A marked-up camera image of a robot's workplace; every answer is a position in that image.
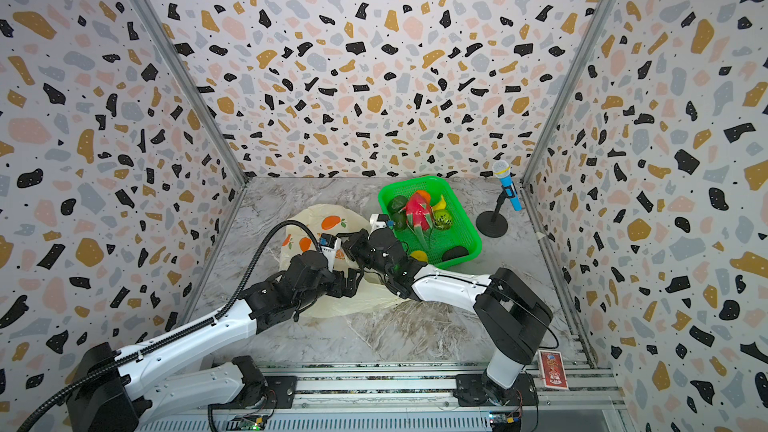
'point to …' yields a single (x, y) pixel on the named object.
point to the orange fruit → (424, 194)
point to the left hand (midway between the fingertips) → (351, 266)
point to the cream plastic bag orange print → (319, 227)
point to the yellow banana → (441, 205)
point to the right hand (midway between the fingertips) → (327, 231)
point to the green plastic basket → (448, 247)
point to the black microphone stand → (492, 224)
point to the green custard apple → (442, 219)
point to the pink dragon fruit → (419, 213)
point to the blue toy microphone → (502, 170)
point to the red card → (552, 368)
